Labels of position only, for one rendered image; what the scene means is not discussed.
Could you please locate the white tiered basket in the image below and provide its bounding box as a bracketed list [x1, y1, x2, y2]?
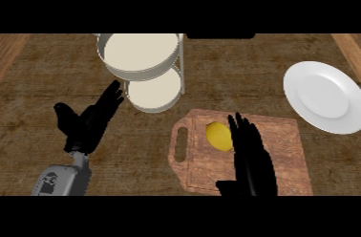
[91, 33, 185, 115]

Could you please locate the white round plate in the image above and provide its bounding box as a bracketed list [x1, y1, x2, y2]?
[281, 60, 361, 136]

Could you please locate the black appliance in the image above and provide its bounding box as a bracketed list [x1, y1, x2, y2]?
[184, 33, 256, 40]

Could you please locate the brown wooden cutting board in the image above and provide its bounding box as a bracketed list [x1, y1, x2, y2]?
[167, 108, 313, 197]

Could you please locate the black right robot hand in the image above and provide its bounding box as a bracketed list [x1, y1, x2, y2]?
[213, 112, 278, 197]

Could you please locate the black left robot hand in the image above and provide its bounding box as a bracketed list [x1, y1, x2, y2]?
[51, 79, 125, 156]

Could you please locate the yellow lemon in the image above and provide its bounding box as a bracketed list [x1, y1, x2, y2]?
[204, 120, 235, 153]

